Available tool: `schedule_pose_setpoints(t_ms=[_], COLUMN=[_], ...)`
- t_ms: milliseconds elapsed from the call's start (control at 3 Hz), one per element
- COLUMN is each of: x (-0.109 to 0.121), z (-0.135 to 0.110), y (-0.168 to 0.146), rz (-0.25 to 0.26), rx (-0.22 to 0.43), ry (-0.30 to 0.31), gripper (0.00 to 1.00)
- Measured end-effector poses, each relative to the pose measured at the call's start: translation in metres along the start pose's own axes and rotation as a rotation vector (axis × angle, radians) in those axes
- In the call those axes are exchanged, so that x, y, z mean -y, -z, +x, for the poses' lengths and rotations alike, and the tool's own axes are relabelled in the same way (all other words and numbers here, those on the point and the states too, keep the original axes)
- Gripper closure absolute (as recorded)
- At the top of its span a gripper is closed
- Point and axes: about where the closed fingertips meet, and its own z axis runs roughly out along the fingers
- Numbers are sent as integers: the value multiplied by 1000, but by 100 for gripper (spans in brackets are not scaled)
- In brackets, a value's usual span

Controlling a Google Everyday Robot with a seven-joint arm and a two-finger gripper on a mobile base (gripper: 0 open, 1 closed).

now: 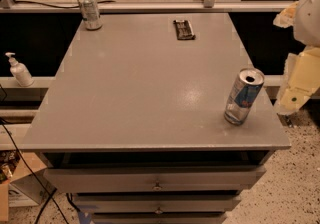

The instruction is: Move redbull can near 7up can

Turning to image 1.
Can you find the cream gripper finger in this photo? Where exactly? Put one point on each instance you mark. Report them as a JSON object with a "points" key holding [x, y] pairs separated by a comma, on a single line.
{"points": [[286, 18], [301, 79]]}

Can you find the blue silver redbull can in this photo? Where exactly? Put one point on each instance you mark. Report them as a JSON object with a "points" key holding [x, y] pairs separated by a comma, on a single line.
{"points": [[246, 87]]}

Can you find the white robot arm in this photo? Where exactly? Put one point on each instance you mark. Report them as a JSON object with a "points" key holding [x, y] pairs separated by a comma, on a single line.
{"points": [[307, 23]]}

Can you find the silver green 7up can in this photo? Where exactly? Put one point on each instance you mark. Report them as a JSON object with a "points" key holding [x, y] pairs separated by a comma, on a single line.
{"points": [[90, 14]]}

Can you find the grey bottom drawer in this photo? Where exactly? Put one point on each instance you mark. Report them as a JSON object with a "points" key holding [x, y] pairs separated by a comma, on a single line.
{"points": [[164, 218]]}

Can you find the grey drawer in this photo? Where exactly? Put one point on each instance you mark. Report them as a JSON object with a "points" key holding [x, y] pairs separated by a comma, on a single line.
{"points": [[164, 218], [152, 203], [154, 179]]}

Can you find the grey middle drawer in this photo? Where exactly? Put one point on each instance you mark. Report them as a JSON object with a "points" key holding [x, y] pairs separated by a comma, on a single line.
{"points": [[152, 203]]}

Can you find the grey top drawer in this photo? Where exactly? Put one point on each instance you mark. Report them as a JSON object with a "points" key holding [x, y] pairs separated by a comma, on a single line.
{"points": [[154, 179]]}

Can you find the white pump sanitizer bottle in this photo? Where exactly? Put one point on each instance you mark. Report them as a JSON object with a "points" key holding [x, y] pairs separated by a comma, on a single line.
{"points": [[19, 71]]}

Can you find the cardboard box with items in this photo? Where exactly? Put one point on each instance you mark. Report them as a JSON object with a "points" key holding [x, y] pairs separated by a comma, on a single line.
{"points": [[24, 189]]}

